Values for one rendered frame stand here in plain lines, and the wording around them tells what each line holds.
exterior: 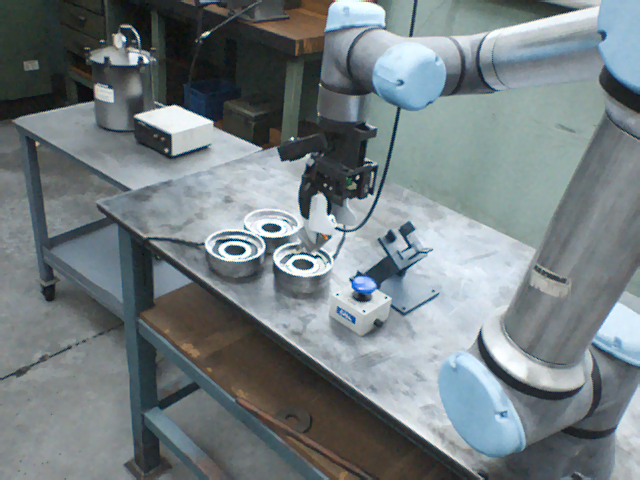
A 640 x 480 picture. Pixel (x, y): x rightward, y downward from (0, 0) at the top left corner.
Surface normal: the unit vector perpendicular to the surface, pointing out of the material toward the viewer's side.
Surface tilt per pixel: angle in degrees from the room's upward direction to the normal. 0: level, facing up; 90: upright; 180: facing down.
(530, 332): 91
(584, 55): 109
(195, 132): 90
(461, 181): 90
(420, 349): 0
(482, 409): 97
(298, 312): 0
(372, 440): 0
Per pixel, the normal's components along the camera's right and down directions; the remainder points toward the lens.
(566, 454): -0.23, 0.19
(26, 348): 0.11, -0.85
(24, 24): 0.73, 0.42
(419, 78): 0.50, 0.49
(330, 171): -0.70, 0.30
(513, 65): -0.77, 0.51
